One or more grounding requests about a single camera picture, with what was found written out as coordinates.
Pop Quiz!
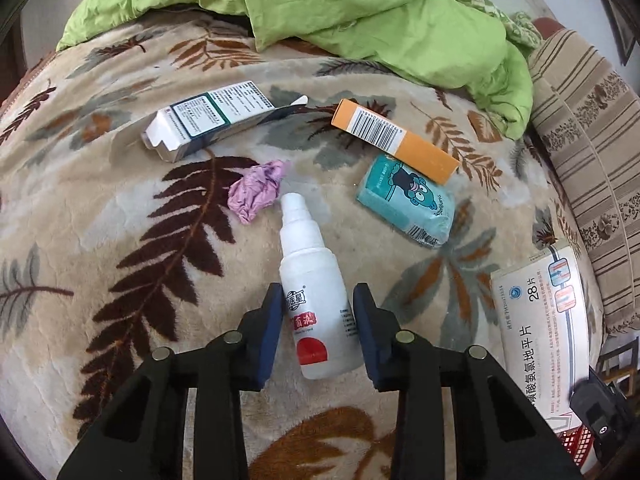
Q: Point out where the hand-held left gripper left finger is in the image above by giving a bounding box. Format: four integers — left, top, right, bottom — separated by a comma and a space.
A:
56, 282, 285, 480

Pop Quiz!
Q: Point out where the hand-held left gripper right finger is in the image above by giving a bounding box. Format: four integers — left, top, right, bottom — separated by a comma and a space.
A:
352, 282, 583, 480

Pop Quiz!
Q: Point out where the red mesh basket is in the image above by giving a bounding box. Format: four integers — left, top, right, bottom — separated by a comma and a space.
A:
550, 410, 601, 466

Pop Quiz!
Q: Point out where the white spray bottle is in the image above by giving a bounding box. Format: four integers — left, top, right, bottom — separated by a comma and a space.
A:
277, 192, 362, 381

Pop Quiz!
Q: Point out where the large white medicine box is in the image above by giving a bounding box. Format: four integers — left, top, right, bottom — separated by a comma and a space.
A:
490, 240, 591, 441

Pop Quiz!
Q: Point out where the teal tissue packet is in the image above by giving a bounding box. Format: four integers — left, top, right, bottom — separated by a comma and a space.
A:
356, 154, 457, 249

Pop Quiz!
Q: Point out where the orange medicine box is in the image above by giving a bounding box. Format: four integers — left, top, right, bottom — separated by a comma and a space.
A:
331, 98, 461, 184

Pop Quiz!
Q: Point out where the white green medicine box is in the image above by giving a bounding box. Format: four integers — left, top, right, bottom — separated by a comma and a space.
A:
140, 81, 308, 162

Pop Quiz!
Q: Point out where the crumpled pink purple wrapper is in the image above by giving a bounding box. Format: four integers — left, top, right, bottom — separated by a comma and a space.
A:
227, 159, 291, 225

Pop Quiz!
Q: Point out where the leaf print blanket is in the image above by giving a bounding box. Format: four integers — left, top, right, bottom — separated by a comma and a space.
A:
0, 10, 601, 480

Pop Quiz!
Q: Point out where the striped floral cushion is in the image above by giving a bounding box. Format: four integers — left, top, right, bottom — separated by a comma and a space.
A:
527, 25, 640, 336

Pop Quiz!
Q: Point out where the green quilt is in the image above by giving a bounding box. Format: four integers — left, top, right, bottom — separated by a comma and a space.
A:
56, 0, 535, 141

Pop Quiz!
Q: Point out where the reddish brown cushion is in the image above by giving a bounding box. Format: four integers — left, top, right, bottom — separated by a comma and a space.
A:
531, 16, 563, 38

